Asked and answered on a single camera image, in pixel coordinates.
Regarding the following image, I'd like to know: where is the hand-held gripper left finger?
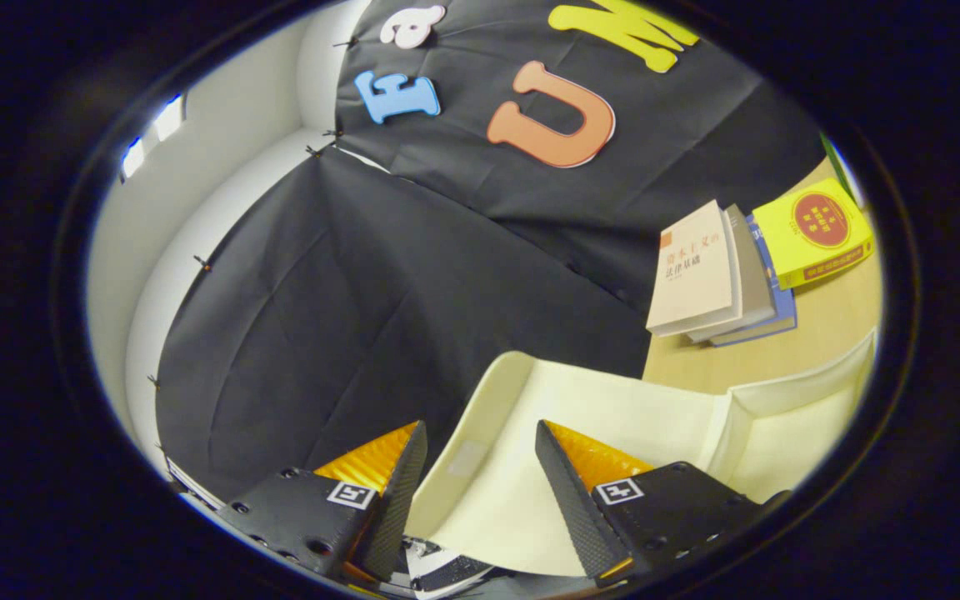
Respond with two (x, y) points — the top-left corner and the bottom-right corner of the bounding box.
(213, 419), (429, 584)

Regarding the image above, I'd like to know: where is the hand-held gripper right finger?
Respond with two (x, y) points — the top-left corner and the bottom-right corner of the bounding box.
(534, 419), (789, 588)

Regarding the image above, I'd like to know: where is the white fabric storage box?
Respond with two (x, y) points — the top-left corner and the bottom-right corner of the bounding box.
(403, 329), (878, 578)

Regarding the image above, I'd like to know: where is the black backdrop cloth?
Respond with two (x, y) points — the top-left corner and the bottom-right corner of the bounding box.
(155, 0), (827, 505)

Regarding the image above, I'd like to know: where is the beige paperback book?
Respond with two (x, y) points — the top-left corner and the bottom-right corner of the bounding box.
(645, 200), (743, 338)

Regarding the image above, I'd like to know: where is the blue book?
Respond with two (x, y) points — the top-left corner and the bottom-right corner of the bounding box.
(709, 215), (798, 348)

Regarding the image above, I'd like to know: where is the grey book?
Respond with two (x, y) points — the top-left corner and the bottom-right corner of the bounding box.
(684, 204), (778, 344)

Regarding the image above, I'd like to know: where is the yellow book with red circle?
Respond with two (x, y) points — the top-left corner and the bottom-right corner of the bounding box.
(752, 177), (875, 291)

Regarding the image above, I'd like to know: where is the large ceiling light panel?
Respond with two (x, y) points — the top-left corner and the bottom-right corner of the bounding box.
(119, 93), (187, 181)

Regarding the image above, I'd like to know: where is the white device with cable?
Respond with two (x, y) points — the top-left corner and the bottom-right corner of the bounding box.
(403, 537), (495, 597)

